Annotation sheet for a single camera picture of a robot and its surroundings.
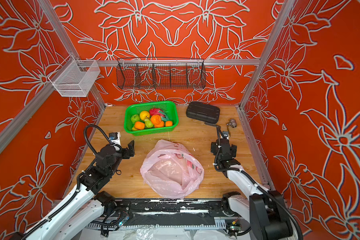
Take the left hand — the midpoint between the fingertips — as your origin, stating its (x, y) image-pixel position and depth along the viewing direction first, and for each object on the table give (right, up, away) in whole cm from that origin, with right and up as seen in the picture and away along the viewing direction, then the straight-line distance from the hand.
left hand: (125, 140), depth 76 cm
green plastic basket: (+21, +16, +37) cm, 46 cm away
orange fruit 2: (+15, +8, +25) cm, 30 cm away
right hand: (+54, -3, +11) cm, 55 cm away
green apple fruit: (-3, +12, +28) cm, 30 cm away
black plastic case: (+48, +16, +32) cm, 59 cm away
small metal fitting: (+67, +8, +29) cm, 73 cm away
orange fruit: (+13, +10, +22) cm, 27 cm away
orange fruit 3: (+1, +7, +24) cm, 25 cm away
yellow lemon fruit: (+3, +14, +31) cm, 34 cm away
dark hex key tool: (+51, +7, +31) cm, 60 cm away
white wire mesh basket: (-38, +37, +16) cm, 55 cm away
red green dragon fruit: (+14, +17, +30) cm, 37 cm away
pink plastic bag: (+24, -19, +10) cm, 32 cm away
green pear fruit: (+7, +8, +26) cm, 28 cm away
